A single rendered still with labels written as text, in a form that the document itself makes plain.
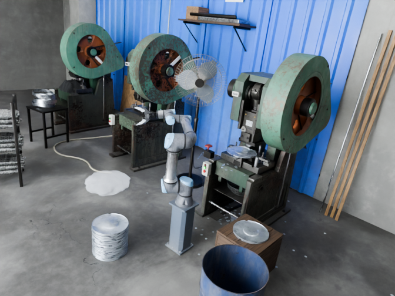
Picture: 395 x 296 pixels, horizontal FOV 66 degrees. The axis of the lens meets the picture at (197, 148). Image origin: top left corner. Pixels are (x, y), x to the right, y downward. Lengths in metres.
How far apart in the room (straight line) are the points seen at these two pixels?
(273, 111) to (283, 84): 0.21
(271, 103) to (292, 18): 1.83
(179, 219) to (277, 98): 1.25
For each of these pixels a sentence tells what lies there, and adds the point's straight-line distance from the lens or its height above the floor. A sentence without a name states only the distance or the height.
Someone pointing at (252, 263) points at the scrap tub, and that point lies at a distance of 2.23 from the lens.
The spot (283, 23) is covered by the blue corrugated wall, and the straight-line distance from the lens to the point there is 4.09.
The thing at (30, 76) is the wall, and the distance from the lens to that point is 8.65.
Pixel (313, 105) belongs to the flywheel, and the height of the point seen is 1.36.
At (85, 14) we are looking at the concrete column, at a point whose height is 1.86.
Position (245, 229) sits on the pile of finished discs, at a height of 0.37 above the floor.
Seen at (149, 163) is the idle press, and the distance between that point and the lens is 4.24.
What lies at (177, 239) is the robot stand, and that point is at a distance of 2.73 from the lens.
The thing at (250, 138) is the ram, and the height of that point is 0.93.
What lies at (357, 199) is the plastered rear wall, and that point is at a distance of 3.99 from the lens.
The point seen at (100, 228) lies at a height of 0.26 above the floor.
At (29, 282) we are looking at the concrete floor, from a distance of 2.68.
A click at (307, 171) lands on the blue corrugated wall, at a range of 4.05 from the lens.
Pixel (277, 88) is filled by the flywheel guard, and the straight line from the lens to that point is 2.36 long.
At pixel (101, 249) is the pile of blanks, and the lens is 2.67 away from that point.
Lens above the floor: 1.82
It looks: 21 degrees down
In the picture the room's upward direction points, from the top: 7 degrees clockwise
